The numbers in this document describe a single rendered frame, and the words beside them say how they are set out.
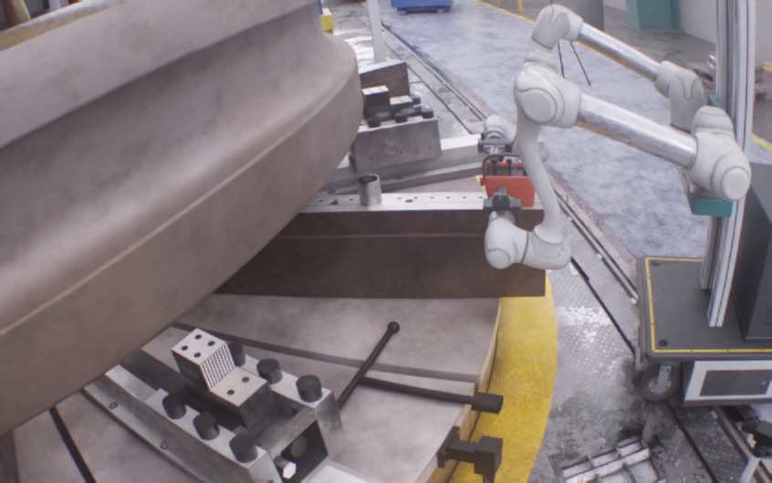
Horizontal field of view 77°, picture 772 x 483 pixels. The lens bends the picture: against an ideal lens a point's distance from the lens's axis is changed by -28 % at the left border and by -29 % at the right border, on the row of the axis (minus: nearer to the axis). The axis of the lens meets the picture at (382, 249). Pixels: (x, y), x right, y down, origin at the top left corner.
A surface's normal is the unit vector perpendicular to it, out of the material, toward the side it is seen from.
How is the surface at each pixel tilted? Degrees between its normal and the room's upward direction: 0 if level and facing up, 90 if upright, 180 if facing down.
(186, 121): 90
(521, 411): 0
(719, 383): 90
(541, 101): 89
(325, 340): 0
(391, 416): 0
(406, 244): 90
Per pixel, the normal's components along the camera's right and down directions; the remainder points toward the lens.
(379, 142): 0.19, 0.47
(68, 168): 0.79, 0.22
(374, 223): -0.19, 0.51
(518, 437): -0.13, -0.86
